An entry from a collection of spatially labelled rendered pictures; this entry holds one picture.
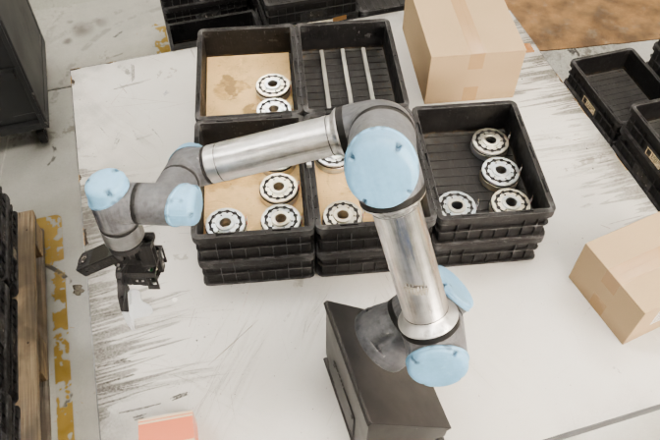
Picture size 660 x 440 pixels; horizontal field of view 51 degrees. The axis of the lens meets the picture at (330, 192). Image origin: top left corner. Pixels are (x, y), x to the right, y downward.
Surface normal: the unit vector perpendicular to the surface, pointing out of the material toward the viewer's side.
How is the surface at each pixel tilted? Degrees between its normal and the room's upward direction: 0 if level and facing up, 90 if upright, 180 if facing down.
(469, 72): 90
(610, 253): 0
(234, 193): 0
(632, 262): 0
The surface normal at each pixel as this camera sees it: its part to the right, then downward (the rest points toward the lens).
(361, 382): 0.66, -0.62
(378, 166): -0.12, 0.39
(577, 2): 0.00, -0.62
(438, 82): 0.12, 0.77
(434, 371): -0.04, 0.61
